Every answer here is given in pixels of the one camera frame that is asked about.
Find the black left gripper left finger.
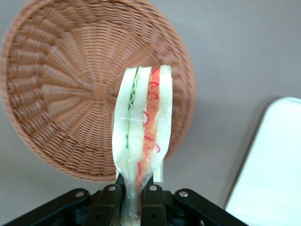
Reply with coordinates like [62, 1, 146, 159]
[0, 183, 125, 226]

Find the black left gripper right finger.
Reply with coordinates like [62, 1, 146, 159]
[142, 184, 249, 226]

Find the triangle sandwich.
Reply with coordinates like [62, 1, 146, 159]
[111, 64, 174, 223]

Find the brown round wicker basket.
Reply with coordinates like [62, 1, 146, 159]
[0, 0, 196, 183]

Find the beige plastic tray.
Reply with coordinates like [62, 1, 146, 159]
[224, 97, 301, 226]

